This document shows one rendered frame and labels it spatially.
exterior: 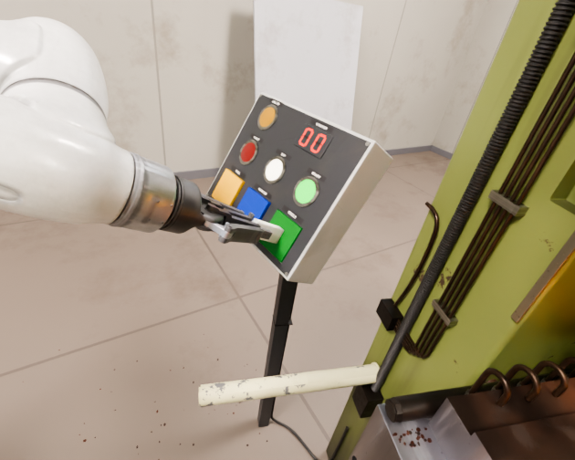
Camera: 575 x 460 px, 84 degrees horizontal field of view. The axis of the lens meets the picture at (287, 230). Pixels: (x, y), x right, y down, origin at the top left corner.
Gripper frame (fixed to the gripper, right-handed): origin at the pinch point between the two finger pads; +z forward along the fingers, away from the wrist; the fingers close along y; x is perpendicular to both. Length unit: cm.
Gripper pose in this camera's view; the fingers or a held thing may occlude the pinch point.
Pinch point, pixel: (266, 231)
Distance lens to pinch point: 57.5
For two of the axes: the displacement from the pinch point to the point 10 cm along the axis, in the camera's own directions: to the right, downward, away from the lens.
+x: 5.1, -8.4, -1.9
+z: 6.2, 2.0, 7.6
